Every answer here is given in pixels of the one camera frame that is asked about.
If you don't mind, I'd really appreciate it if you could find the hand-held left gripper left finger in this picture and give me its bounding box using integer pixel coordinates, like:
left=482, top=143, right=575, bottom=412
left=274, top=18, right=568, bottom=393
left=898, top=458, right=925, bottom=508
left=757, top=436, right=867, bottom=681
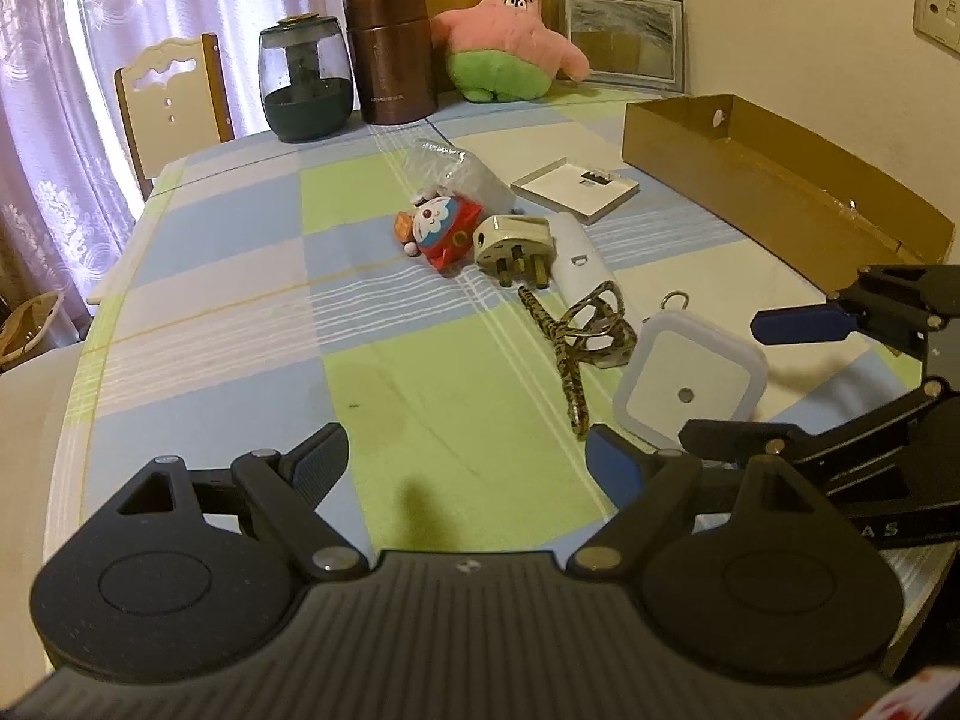
left=112, top=422, right=370, bottom=581

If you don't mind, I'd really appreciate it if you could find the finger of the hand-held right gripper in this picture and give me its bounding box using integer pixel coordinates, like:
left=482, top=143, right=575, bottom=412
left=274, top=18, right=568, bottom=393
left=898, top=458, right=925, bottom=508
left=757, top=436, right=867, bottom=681
left=678, top=381, right=960, bottom=482
left=750, top=263, right=960, bottom=361

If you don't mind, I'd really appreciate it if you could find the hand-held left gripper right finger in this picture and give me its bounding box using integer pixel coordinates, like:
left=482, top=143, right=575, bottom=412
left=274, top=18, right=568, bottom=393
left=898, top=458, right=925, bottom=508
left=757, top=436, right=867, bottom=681
left=567, top=424, right=827, bottom=582

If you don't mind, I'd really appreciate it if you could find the white square night light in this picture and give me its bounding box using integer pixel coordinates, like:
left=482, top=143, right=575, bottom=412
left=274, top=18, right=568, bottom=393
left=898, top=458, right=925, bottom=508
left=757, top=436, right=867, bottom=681
left=611, top=313, right=770, bottom=445

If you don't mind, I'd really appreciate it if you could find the leopard pattern cable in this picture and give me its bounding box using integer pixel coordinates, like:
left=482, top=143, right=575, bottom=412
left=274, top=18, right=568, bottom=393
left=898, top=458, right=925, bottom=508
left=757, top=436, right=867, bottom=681
left=517, top=281, right=638, bottom=438

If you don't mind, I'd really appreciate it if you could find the brown cardboard box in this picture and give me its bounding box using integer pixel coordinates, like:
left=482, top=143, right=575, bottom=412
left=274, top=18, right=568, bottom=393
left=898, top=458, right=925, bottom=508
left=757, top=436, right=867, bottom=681
left=622, top=94, right=958, bottom=295

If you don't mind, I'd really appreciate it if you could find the white stick device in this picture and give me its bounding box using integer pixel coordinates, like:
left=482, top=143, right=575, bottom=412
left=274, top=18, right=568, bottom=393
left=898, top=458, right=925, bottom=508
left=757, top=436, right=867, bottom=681
left=551, top=214, right=628, bottom=308

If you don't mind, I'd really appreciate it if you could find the white plug adapter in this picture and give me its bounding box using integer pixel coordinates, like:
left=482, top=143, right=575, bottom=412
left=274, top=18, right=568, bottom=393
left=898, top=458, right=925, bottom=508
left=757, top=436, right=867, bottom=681
left=474, top=214, right=554, bottom=292

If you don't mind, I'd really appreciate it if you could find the red white printed object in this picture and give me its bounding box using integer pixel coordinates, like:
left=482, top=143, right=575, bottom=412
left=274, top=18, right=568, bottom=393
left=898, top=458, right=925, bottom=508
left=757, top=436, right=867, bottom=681
left=855, top=670, right=955, bottom=720

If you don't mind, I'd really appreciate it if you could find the red Doraemon toy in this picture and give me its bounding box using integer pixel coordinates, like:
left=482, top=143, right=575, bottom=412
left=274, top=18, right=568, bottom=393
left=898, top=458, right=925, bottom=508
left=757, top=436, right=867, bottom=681
left=394, top=191, right=485, bottom=272

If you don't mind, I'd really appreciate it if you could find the flat white box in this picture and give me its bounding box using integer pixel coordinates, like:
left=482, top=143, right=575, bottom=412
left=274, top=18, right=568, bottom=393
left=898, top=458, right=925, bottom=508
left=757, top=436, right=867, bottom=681
left=510, top=154, right=641, bottom=224

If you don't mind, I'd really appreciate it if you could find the clear plastic bag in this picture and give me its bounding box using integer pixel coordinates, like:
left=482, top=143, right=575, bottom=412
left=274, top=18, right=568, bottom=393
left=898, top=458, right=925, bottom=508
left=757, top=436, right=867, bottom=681
left=405, top=138, right=520, bottom=215

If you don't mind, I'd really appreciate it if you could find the beige plastic basket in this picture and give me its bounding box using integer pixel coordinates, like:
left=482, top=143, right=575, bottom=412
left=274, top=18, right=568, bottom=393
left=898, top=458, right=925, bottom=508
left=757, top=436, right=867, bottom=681
left=0, top=291, right=66, bottom=374

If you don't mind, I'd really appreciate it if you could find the dark green glass jar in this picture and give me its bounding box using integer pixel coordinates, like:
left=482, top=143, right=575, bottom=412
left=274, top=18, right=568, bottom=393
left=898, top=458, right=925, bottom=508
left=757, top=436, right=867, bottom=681
left=258, top=13, right=354, bottom=144

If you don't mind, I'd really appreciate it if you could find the cream wooden chair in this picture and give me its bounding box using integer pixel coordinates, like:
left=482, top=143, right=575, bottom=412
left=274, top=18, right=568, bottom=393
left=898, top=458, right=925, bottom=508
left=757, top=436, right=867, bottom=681
left=113, top=33, right=236, bottom=200

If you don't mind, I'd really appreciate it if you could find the brown metal canister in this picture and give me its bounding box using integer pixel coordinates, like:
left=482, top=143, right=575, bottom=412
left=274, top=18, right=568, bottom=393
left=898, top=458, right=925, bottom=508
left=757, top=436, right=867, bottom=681
left=343, top=0, right=438, bottom=127

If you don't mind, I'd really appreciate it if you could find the pink starfish plush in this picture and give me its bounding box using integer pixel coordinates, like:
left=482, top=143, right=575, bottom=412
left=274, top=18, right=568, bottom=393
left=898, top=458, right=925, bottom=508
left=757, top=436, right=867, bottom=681
left=430, top=0, right=590, bottom=104

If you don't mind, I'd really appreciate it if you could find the purple lace curtain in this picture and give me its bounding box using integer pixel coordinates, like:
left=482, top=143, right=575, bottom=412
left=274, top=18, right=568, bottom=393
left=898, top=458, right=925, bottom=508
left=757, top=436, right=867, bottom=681
left=0, top=0, right=362, bottom=361

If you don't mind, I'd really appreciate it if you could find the glass picture frame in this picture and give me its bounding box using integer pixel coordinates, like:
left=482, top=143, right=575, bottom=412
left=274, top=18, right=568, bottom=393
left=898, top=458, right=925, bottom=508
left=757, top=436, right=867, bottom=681
left=555, top=0, right=688, bottom=97

